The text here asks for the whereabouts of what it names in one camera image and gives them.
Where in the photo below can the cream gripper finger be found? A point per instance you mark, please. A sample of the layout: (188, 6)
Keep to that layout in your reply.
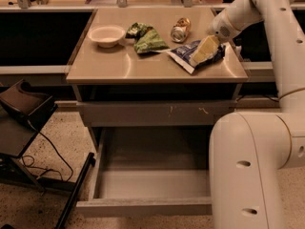
(206, 49)

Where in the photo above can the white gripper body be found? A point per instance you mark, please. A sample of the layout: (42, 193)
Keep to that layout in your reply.
(219, 27)

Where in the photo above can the blue chip bag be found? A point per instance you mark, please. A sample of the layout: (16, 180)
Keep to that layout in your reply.
(181, 55)

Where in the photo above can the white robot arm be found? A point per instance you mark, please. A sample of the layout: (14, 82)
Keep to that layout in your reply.
(248, 148)

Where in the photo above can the green chip bag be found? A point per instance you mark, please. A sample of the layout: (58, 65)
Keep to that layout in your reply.
(146, 38)

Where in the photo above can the grey drawer cabinet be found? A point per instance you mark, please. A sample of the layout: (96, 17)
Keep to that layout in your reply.
(120, 74)

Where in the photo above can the closed grey top drawer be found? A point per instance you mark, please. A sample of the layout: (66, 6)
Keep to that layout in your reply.
(153, 113)

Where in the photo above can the open grey middle drawer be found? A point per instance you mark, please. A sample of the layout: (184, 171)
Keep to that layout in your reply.
(150, 171)

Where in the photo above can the crushed gold soda can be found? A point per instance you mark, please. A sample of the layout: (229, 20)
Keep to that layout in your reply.
(180, 30)

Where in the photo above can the white bowl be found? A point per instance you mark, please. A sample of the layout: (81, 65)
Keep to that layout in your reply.
(106, 36)

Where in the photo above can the black metal leg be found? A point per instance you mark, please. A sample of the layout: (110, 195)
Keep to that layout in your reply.
(89, 162)

